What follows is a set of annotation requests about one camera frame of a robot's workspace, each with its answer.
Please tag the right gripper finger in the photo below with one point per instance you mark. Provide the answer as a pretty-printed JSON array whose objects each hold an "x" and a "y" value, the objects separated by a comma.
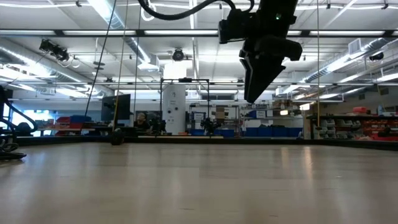
[
  {"x": 261, "y": 77},
  {"x": 243, "y": 65}
]

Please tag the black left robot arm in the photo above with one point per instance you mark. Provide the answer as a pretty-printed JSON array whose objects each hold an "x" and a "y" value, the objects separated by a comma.
[{"x": 27, "y": 129}]

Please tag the row of blue bins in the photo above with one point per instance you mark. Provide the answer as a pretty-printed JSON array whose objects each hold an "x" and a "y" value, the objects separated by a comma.
[{"x": 273, "y": 132}]

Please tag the white cylindrical cabinet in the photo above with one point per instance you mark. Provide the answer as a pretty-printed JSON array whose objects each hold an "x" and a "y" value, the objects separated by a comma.
[{"x": 174, "y": 109}]

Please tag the shelf rack with bins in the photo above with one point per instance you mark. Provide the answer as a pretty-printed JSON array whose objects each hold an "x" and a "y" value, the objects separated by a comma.
[{"x": 351, "y": 124}]

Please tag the person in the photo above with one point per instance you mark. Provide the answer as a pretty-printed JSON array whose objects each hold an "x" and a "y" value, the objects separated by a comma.
[{"x": 141, "y": 121}]

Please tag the dark monitor screen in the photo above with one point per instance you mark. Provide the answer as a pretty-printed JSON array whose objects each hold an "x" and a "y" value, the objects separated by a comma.
[{"x": 115, "y": 107}]

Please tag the red and blue bins stack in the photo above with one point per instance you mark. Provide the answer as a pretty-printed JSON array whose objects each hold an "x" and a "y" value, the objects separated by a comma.
[{"x": 74, "y": 123}]

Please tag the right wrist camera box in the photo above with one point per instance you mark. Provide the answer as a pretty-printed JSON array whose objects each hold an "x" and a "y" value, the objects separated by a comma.
[{"x": 233, "y": 26}]

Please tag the black workstation frame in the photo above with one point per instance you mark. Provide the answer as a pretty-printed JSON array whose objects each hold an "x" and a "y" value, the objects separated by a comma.
[{"x": 185, "y": 80}]

